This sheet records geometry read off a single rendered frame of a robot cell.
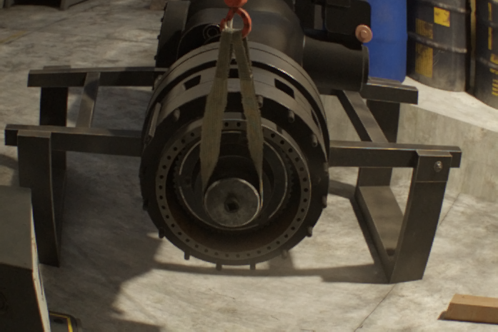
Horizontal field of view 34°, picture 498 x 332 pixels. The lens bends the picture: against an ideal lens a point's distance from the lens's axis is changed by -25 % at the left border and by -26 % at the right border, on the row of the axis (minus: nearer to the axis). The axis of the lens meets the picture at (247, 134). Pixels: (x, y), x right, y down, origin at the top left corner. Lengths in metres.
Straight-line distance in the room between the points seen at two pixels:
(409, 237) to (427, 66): 1.96
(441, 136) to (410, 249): 1.35
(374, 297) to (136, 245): 1.14
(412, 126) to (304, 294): 1.63
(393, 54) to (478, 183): 1.01
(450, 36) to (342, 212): 1.48
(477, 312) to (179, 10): 1.99
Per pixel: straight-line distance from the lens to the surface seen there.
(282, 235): 2.82
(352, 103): 4.48
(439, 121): 5.29
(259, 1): 4.07
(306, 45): 4.14
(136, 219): 4.65
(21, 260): 2.22
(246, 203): 2.71
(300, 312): 3.87
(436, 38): 5.75
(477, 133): 5.24
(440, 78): 5.80
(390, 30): 5.51
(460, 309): 3.79
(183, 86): 2.97
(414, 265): 4.15
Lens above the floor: 1.88
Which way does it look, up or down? 19 degrees down
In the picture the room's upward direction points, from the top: 5 degrees clockwise
